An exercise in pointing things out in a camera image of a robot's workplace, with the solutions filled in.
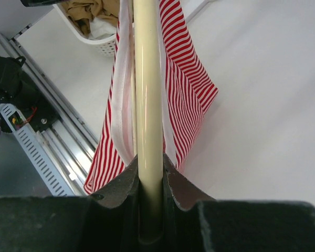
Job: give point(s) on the white plastic laundry basket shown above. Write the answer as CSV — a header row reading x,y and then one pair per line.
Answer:
x,y
104,46

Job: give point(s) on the red white striped tank top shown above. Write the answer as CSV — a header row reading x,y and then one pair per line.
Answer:
x,y
186,88

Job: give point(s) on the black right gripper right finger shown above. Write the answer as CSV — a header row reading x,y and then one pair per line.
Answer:
x,y
194,221

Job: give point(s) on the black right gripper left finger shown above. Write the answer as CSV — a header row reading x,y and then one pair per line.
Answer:
x,y
107,220

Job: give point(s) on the white slotted cable duct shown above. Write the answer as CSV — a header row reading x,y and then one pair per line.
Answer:
x,y
35,152

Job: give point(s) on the white garment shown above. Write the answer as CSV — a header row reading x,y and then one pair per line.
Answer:
x,y
100,29

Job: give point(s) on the aluminium mounting rail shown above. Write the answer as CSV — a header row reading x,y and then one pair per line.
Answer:
x,y
52,135

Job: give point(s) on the tan brown garment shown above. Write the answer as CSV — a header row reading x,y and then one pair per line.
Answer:
x,y
82,13

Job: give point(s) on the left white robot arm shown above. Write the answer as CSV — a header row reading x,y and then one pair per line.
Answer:
x,y
37,3

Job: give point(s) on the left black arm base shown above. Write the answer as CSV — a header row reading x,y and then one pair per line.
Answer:
x,y
18,89

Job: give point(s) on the cream hanger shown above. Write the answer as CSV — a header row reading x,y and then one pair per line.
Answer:
x,y
149,119

